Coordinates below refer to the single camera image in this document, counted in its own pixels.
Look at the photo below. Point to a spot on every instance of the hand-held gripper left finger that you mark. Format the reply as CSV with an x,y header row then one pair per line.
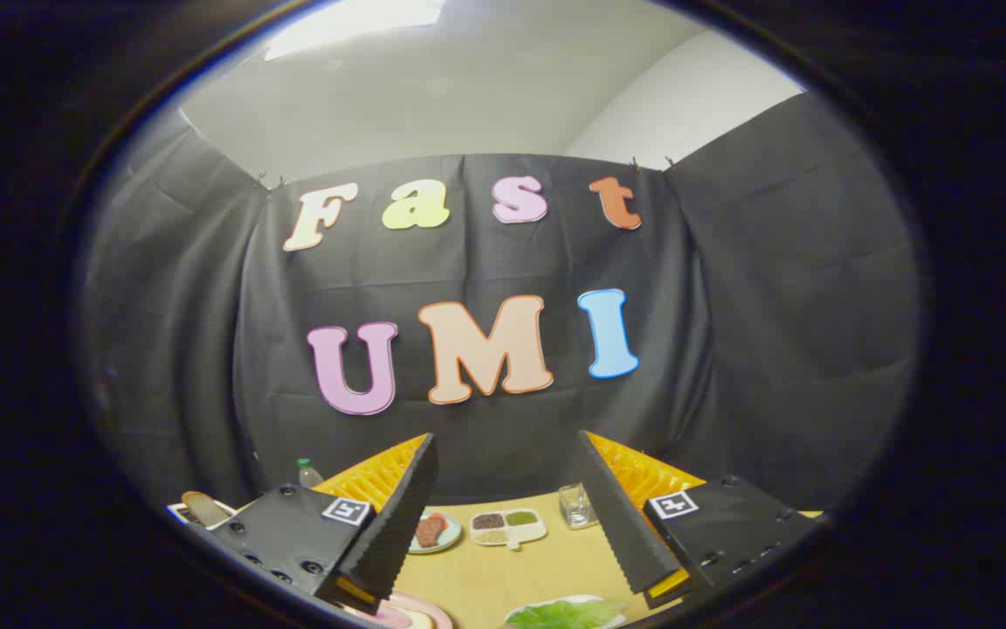
x,y
398,515

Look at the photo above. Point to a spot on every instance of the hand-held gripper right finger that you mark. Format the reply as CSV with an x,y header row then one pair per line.
x,y
621,515

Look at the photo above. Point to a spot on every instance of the green lettuce leaf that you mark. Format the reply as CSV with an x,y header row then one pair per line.
x,y
568,616

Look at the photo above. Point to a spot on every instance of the brown meat patty orange edge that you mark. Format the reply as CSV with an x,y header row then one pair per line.
x,y
438,522

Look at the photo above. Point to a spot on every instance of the clear glass cup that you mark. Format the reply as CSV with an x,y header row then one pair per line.
x,y
576,507

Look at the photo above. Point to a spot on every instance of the pale teal plate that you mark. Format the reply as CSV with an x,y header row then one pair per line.
x,y
449,542

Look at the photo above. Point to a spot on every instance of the pink plate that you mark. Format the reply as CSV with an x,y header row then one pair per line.
x,y
433,604

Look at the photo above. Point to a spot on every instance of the clear plastic water bottle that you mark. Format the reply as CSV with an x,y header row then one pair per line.
x,y
308,476

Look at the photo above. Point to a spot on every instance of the pink ham slice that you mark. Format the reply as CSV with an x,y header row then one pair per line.
x,y
385,618

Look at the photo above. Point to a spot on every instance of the white square plate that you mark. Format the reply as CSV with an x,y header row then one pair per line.
x,y
555,599

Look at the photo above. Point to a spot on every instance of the white divided seasoning dish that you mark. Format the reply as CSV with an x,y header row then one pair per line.
x,y
507,527

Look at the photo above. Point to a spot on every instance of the cream toaster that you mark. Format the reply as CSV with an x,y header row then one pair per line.
x,y
225,509

